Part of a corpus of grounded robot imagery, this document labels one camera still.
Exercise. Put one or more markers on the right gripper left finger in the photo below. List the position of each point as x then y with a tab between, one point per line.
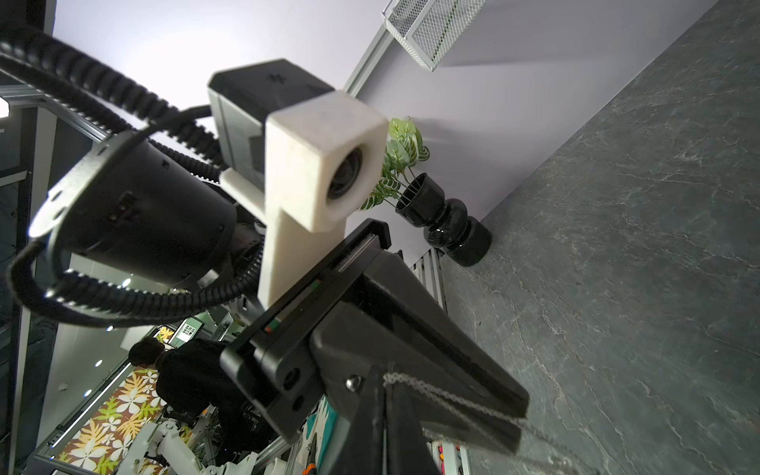
363	452

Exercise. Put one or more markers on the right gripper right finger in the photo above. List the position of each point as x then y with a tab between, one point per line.
407	450

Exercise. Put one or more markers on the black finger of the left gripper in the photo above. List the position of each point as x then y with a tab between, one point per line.
389	320

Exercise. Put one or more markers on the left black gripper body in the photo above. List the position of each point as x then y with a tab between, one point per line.
271	361

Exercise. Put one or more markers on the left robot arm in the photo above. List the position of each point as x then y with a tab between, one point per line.
140	231

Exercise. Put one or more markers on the black ceramic vase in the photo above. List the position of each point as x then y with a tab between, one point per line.
446	222

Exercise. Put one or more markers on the green leafy artificial plant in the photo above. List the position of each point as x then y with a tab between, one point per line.
404	150

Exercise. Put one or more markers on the white mesh wall basket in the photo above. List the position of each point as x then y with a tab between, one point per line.
428	29

